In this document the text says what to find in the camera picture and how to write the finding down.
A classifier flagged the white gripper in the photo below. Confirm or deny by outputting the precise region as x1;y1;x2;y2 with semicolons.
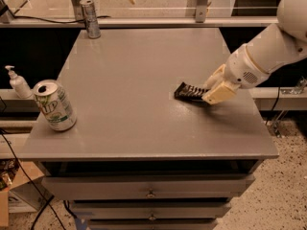
202;44;270;104

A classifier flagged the black rxbar chocolate wrapper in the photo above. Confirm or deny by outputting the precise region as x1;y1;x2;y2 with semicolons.
174;81;207;101

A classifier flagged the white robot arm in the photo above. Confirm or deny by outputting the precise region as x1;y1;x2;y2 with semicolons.
202;0;307;104

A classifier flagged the green white 7up can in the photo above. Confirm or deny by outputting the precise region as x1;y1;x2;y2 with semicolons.
33;80;77;131

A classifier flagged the grey middle drawer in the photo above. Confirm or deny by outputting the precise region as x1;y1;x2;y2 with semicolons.
71;200;230;219

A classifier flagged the grey drawer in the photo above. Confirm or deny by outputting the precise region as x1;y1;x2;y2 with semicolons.
71;200;230;219
87;219;218;230
42;174;255;200

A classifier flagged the grey top drawer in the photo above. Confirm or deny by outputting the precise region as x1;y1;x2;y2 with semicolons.
42;174;255;200

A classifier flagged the grey bottom drawer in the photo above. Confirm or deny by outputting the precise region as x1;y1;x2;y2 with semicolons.
87;219;218;230

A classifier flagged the white pump soap bottle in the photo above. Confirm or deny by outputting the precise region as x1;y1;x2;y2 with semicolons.
5;65;33;99

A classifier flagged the cardboard box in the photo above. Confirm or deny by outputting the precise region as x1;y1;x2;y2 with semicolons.
0;162;43;227

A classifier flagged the grey metal bracket post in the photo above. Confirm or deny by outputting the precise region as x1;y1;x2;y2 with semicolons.
195;0;209;23

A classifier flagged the grey left metal post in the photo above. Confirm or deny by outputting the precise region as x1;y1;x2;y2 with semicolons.
66;0;85;21

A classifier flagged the black cable on rail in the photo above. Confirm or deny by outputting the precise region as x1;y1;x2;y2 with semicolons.
12;14;111;25

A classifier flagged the black floor cable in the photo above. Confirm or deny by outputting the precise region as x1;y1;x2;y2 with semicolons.
0;127;67;230

